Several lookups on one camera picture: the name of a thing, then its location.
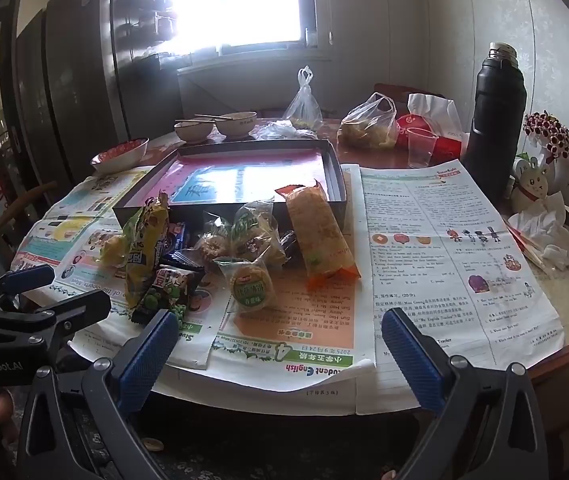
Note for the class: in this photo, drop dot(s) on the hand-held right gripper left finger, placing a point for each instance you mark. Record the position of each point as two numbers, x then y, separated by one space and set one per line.
147 355

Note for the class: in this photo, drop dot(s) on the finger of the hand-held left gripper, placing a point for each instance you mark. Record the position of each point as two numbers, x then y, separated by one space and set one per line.
29 279
74 305

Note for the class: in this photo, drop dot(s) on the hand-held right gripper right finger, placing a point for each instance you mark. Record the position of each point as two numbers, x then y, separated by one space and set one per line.
412 355

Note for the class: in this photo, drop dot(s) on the dark green pea snack packet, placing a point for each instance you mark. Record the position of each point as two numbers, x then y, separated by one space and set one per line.
164 295

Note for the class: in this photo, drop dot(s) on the yellow cartoon snack packet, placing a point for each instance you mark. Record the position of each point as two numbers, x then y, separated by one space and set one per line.
144 240

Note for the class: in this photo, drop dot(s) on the round cake green label packet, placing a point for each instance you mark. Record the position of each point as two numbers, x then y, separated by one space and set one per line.
249 287

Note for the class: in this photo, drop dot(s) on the long orange snack packet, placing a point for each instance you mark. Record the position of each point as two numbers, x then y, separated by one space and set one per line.
319 235

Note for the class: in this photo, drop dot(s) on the clear noodle cake packet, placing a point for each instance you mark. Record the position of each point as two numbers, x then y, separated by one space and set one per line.
254 232

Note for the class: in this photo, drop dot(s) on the dark chocolate cupcake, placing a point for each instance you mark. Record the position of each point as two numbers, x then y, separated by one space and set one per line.
288 245

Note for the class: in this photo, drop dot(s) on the grey shallow cardboard box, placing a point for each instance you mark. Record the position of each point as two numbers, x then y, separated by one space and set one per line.
335 172

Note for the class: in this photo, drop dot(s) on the colourful cartoon newspaper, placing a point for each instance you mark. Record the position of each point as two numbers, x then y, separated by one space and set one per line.
64 230

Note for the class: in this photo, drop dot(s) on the wooden chair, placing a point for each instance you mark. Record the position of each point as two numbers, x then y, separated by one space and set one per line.
389 89
39 191

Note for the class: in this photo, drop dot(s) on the orange panel newspaper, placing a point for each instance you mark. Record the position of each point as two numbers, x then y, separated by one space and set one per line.
314 320

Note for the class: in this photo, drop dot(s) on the white text newspaper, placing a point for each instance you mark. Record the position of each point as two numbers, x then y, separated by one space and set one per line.
464 260

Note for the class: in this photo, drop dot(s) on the red patterned bowl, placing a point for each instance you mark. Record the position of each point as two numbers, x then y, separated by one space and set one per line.
119 157

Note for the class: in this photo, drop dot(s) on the crumpled white tissues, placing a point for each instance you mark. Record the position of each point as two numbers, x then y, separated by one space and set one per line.
544 230

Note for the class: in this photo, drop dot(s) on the clear plastic cup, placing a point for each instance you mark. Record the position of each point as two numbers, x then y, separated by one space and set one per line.
422 152

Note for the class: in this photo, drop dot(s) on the white rabbit figurine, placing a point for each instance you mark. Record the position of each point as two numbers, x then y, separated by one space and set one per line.
532 185

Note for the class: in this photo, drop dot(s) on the small cream bowl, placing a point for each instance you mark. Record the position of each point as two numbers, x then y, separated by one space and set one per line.
192 132

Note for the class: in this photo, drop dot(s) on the wooden chopsticks pair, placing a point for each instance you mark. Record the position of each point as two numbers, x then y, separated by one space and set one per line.
189 121
214 117

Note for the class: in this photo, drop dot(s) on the pink book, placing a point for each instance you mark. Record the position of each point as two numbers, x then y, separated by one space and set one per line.
264 170

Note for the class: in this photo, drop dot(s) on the plastic bag of yellow food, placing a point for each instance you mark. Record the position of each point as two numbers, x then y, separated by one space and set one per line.
369 127

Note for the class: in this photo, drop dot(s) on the large cream bowl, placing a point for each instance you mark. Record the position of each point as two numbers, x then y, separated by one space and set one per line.
237 126

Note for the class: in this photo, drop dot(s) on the black thermos bottle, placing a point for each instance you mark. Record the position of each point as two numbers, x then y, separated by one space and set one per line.
494 125

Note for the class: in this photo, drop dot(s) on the red tissue pack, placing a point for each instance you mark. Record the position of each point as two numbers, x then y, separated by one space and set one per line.
434 110

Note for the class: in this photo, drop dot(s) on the crumpled clear plastic wrap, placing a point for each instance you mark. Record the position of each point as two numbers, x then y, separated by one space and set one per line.
284 131

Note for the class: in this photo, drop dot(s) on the red flower ornament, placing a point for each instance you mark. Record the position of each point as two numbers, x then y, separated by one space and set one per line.
549 132

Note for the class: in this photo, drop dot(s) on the tied clear plastic bag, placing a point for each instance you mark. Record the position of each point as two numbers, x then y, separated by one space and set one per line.
304 110

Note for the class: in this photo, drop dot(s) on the bright window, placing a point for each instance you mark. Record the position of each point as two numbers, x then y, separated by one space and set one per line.
244 0

